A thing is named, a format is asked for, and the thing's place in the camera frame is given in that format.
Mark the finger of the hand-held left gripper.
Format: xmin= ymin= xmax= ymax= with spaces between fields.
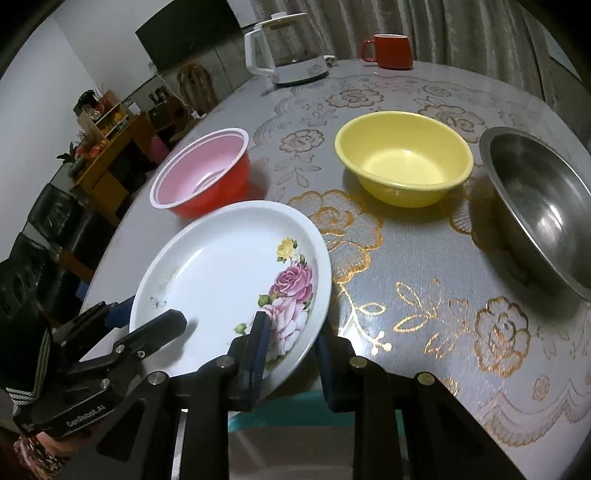
xmin=112 ymin=309 xmax=188 ymax=366
xmin=52 ymin=296 xmax=136 ymax=366

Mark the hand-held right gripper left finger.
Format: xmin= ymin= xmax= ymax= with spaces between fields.
xmin=58 ymin=311 xmax=273 ymax=480

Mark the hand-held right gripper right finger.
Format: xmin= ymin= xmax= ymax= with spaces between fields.
xmin=316 ymin=318 xmax=529 ymax=480

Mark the white floral plate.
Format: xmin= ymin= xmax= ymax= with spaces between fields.
xmin=129 ymin=200 xmax=332 ymax=380

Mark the red bowl with pink inside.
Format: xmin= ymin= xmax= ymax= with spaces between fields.
xmin=148 ymin=128 xmax=252 ymax=219

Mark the person's left forearm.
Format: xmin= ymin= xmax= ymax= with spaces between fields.
xmin=13 ymin=434 xmax=70 ymax=480

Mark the teal stool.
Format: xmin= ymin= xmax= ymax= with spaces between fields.
xmin=228 ymin=392 xmax=361 ymax=435

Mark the black sofa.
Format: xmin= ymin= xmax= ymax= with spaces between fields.
xmin=0 ymin=182 xmax=116 ymax=324

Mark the wooden cabinet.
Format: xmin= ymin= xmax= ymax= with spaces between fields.
xmin=58 ymin=90 xmax=160 ymax=227

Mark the yellow bowl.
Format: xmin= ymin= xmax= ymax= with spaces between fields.
xmin=334 ymin=111 xmax=475 ymax=208

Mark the wooden chair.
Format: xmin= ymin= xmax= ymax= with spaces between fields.
xmin=177 ymin=62 xmax=220 ymax=121

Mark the stainless steel bowl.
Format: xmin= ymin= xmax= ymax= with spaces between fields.
xmin=479 ymin=127 xmax=591 ymax=303

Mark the black television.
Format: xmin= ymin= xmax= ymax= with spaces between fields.
xmin=135 ymin=0 xmax=241 ymax=72

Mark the white electric kettle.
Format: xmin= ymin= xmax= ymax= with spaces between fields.
xmin=244 ymin=12 xmax=331 ymax=86

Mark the red mug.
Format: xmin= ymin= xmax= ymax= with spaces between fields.
xmin=361 ymin=33 xmax=414 ymax=70

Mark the beige curtain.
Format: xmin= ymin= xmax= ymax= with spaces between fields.
xmin=240 ymin=0 xmax=573 ymax=93

